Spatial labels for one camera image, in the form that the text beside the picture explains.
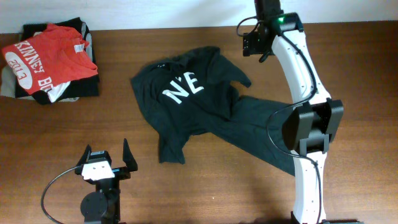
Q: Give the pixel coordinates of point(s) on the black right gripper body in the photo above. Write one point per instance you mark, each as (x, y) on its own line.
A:
(252, 40)

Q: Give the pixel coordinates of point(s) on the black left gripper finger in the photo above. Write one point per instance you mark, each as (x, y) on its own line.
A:
(128, 158)
(86, 154)

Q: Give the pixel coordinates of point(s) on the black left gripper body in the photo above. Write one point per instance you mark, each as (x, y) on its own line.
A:
(112, 183)

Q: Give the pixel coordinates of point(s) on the dark green t-shirt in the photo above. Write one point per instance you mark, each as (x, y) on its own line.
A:
(191, 94)

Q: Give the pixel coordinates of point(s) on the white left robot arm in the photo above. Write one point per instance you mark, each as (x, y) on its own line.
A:
(103, 205)

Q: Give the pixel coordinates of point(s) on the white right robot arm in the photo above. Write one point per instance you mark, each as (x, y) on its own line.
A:
(315, 116)

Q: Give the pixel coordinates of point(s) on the white folded t-shirt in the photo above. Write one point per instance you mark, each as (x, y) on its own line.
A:
(56, 92)

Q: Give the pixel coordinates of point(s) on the black folded t-shirt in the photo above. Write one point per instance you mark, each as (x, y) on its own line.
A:
(79, 88)

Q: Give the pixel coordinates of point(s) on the red folded t-shirt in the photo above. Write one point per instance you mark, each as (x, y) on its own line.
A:
(54, 56)

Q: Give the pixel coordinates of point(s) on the grey folded t-shirt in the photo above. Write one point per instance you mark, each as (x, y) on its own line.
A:
(8, 86)

